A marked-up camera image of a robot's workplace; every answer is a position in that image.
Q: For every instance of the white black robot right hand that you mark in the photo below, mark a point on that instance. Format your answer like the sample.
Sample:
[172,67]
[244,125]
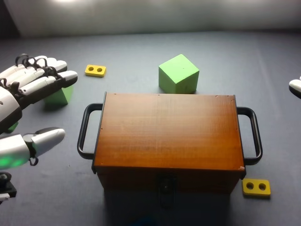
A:
[296,86]

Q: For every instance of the grey table cloth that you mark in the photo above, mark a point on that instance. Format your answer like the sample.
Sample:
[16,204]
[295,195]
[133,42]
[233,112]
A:
[141,47]

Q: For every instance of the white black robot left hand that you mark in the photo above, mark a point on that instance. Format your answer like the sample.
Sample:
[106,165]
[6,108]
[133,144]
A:
[9,101]

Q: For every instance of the small green block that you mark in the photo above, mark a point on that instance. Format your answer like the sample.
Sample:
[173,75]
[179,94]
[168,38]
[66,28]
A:
[13,128]

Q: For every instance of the large green cube block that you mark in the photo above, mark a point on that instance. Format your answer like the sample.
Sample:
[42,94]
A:
[178,75]

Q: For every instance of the yellow two-hole block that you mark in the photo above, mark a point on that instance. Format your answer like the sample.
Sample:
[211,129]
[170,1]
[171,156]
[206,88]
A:
[95,70]
[256,187]

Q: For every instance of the green wedge block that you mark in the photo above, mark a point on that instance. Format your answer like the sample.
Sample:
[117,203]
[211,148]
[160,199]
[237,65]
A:
[58,100]

